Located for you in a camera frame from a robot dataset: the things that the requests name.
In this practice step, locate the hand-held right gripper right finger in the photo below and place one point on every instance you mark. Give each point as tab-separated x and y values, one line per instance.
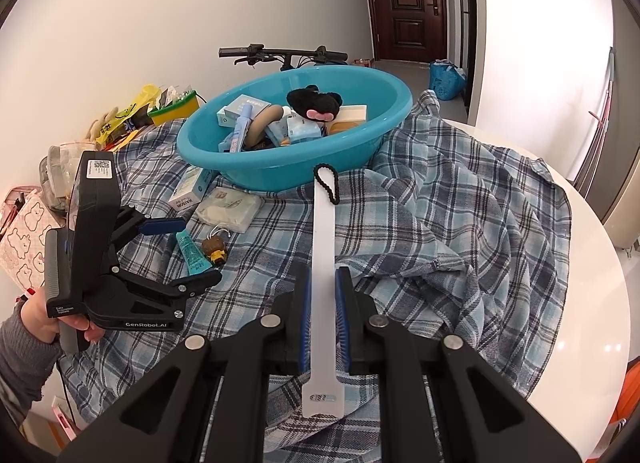
344	303

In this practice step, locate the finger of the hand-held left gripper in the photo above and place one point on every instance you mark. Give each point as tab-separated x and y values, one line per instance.
200	280
162	226

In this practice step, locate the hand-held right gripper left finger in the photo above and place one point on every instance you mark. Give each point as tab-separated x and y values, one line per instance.
305	303

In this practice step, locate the white cosmetic box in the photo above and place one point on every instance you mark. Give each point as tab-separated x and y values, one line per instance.
187	190

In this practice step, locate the white long shoehorn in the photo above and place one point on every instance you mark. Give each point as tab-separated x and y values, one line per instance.
322	243

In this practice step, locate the white cotton pad packet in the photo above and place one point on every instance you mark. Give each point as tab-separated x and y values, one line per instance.
230	208

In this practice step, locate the blue plastic basin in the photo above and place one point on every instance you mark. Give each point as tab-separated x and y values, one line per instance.
300	163

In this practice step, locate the person's left forearm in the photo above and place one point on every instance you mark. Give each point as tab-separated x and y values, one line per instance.
20	368

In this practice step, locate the person's left hand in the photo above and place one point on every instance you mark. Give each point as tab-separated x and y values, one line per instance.
42	315

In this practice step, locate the teal cosmetic tube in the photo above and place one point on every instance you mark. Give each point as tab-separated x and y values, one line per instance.
192	253

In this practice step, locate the clear glass jar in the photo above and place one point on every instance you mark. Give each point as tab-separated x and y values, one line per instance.
57	173

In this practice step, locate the pink bear print bag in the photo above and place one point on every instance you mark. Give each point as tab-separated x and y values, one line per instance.
25	243

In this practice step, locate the beige plush toy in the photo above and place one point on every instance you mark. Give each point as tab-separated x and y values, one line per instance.
102	123

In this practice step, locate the blue plaid cloth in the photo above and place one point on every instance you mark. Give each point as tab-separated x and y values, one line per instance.
425	223

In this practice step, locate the green and yellow container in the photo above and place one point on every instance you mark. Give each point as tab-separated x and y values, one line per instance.
175	110

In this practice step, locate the yellow plastic bag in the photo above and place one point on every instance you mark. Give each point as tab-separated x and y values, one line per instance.
125	110

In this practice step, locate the light blue tube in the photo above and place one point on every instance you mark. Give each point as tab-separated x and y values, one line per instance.
239	130

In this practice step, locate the blue and white box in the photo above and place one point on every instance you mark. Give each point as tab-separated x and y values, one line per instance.
240	110

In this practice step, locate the beige round puff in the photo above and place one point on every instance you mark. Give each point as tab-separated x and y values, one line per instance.
265	123

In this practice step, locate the light blue small box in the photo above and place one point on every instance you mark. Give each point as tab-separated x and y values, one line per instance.
276	134
305	129

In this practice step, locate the tan box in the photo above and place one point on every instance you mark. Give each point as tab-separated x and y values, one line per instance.
342	128

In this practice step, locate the white flat box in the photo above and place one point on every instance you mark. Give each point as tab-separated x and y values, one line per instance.
351	114

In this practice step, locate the pink object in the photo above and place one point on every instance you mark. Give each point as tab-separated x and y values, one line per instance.
62	418

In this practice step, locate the black plush toy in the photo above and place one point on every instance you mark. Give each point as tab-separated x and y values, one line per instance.
312	100

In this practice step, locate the black bicycle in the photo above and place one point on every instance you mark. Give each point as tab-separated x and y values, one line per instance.
280	54

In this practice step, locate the orange paper bag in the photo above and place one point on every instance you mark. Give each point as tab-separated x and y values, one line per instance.
364	63

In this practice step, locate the blue shopping bag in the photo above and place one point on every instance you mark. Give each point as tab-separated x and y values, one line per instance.
446	79

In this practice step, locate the black framed sliding door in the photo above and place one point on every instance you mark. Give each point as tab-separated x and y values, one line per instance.
466	23

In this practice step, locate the dark brown entrance door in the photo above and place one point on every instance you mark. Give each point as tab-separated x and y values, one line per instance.
410	3

